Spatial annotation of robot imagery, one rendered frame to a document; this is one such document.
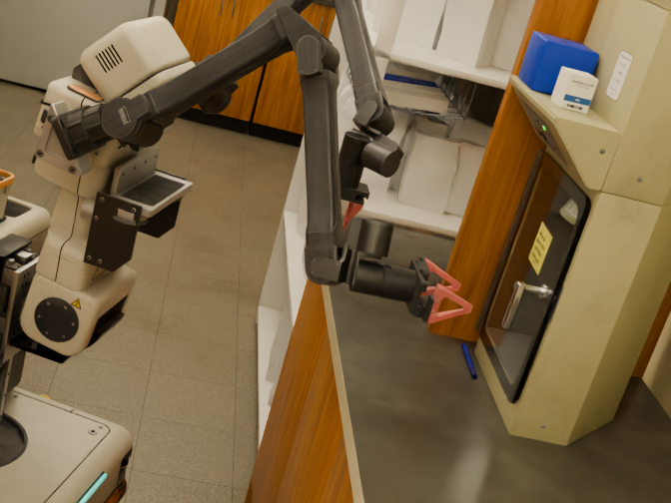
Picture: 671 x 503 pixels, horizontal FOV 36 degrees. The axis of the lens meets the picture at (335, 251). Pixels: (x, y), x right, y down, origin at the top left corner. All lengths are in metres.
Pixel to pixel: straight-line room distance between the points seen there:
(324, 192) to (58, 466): 1.16
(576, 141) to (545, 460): 0.56
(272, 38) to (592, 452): 0.94
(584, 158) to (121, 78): 0.94
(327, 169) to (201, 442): 1.73
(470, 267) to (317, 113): 0.53
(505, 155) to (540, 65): 0.28
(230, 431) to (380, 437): 1.76
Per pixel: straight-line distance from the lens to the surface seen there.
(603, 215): 1.77
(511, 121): 2.07
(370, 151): 2.07
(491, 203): 2.11
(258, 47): 1.90
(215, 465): 3.30
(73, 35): 6.65
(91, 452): 2.73
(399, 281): 1.77
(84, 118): 2.03
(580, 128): 1.71
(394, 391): 1.91
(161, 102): 1.96
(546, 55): 1.87
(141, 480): 3.16
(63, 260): 2.29
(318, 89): 1.83
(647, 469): 2.00
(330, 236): 1.78
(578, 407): 1.92
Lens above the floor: 1.79
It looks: 20 degrees down
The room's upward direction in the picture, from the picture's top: 16 degrees clockwise
